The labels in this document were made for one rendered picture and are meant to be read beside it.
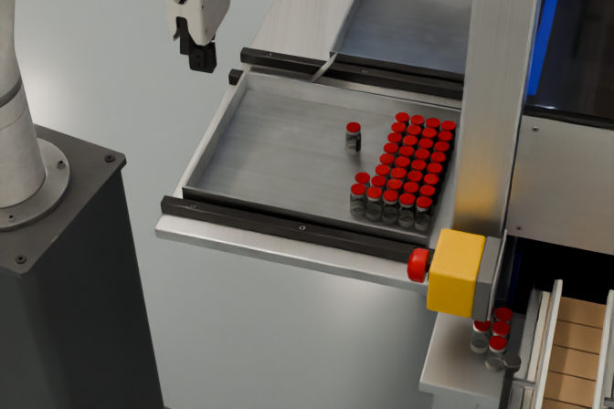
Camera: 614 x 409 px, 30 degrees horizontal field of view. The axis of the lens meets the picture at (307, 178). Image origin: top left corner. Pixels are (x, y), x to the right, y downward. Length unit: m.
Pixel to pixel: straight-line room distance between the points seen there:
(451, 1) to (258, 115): 0.42
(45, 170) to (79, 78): 1.56
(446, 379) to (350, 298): 1.23
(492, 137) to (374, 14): 0.68
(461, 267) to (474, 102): 0.19
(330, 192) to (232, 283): 1.08
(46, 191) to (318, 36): 0.51
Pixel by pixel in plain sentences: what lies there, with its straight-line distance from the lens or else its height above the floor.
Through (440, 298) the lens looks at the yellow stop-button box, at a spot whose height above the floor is 0.99.
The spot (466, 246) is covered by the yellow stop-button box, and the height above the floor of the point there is 1.03.
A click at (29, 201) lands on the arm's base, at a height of 0.87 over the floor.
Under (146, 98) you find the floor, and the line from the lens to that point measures 3.14.
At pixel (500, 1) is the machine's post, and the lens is 1.16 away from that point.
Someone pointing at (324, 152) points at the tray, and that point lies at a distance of 1.65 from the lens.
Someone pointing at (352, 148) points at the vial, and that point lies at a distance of 1.64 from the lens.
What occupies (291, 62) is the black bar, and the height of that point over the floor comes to 0.90.
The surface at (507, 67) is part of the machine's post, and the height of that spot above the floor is 1.26.
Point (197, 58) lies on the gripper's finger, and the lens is 1.46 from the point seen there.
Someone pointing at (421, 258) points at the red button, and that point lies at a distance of 1.34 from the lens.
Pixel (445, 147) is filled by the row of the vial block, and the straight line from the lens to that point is 1.60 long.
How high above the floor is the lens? 2.01
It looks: 45 degrees down
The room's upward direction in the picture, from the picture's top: 1 degrees counter-clockwise
